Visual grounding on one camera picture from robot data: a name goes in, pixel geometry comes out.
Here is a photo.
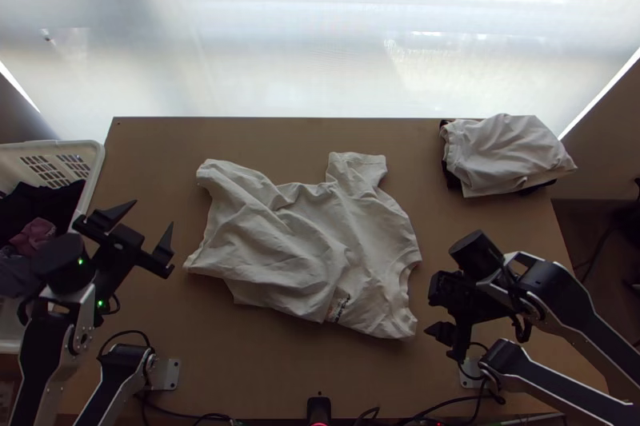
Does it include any pile of folded clothes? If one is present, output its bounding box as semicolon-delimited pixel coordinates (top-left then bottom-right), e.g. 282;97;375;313
438;113;578;199

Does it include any heap of clothes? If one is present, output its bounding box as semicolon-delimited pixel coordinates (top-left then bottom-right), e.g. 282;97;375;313
0;180;87;300

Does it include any black cable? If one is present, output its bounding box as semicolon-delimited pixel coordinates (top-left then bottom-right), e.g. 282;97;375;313
96;328;157;364
350;392;507;426
574;223;623;273
134;388;241;426

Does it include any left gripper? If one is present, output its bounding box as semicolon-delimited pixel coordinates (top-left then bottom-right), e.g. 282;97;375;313
73;199;177;283

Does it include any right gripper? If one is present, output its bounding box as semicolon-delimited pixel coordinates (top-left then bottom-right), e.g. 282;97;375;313
423;296;506;363

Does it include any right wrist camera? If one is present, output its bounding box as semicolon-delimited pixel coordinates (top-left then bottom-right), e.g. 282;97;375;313
427;269;478;309

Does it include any white laundry basket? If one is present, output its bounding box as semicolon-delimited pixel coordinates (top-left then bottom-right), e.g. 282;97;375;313
0;140;107;355

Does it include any white t-shirt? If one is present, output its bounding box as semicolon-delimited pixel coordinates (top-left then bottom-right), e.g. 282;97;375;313
182;151;421;342

